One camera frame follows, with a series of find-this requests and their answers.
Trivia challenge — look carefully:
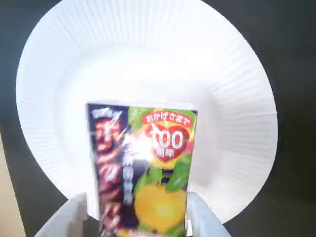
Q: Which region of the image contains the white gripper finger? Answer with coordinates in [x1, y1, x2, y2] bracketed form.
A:
[185, 191, 232, 237]
[33, 194, 102, 237]

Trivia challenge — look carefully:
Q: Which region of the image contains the colourful fruit candy box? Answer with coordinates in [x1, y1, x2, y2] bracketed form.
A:
[85, 100, 199, 237]

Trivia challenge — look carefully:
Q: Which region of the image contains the white paper plate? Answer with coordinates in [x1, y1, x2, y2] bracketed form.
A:
[15, 0, 279, 224]

